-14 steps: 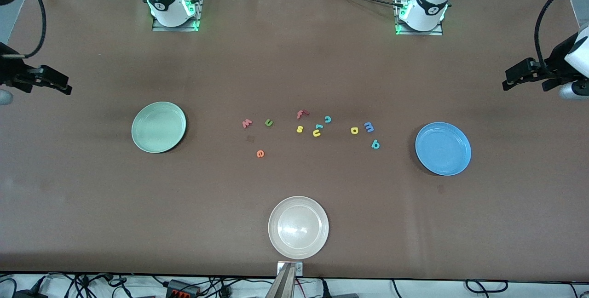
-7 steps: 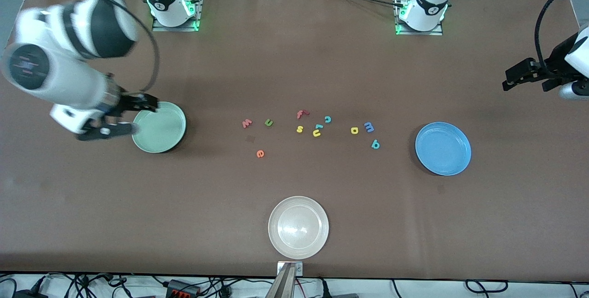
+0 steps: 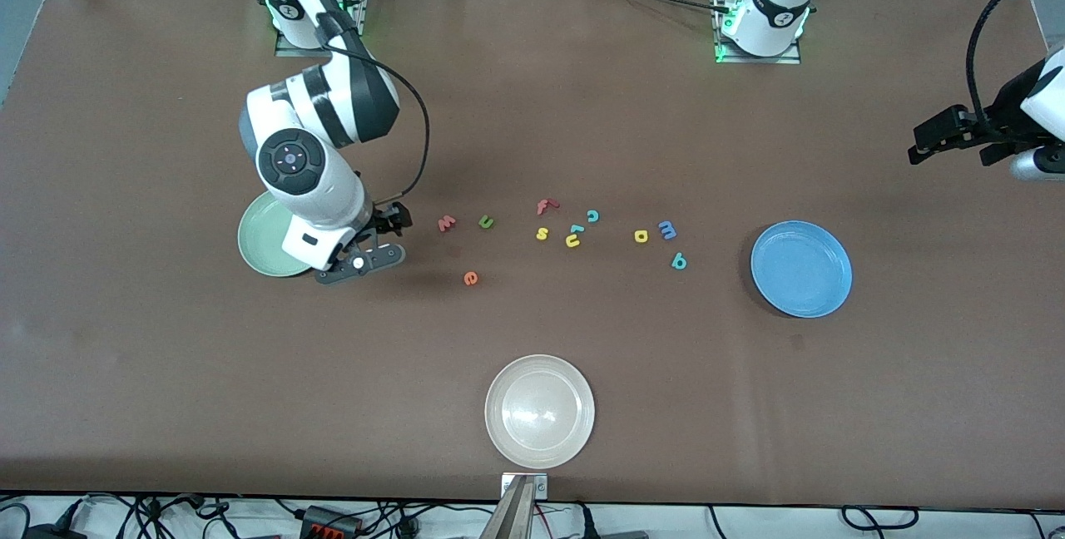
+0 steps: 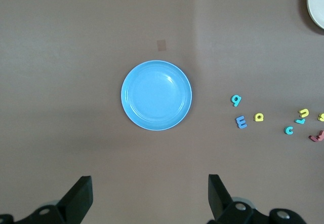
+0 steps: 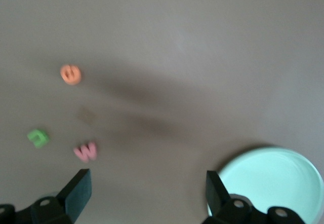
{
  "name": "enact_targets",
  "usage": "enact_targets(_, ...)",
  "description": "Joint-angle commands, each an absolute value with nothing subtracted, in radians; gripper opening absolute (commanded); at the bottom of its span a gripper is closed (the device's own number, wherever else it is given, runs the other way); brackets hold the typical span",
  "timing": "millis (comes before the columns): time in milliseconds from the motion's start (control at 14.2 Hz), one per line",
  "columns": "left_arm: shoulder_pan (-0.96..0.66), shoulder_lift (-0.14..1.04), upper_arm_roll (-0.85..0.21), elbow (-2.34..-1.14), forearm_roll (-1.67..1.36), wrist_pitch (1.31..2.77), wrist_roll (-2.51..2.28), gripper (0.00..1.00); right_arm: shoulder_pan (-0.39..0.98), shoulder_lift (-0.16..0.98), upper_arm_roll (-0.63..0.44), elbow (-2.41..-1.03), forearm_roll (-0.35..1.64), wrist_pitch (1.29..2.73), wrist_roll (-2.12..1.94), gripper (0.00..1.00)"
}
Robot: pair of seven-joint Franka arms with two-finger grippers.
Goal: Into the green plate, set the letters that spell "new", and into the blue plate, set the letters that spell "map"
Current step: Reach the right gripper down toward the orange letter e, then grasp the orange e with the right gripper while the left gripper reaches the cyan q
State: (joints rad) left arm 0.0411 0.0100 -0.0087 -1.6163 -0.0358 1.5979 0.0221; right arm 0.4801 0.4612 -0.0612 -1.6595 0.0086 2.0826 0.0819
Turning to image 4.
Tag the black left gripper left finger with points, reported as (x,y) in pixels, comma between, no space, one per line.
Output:
(76,201)

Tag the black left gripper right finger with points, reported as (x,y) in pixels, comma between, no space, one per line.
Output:
(220,201)

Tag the blue foam letter E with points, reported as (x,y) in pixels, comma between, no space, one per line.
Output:
(241,122)

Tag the yellow letter o magnet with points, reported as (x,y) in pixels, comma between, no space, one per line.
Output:
(258,118)

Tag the teal foam letter b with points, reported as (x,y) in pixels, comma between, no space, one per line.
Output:
(236,100)

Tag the teal foam letter c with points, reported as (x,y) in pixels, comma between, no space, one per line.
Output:
(286,130)

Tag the teal letter L magnet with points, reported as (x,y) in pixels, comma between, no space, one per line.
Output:
(300,121)

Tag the red foam letter f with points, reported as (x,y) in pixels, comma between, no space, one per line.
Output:
(316,139)

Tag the yellow foam letter u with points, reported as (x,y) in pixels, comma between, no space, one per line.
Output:
(305,111)

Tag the blue round plate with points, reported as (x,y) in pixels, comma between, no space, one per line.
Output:
(156,95)

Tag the yellow foam letter s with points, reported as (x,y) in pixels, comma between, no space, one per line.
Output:
(321,117)

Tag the clear square tape patch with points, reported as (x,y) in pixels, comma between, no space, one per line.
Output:
(161,45)

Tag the white round plate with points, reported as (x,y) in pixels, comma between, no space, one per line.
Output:
(317,3)

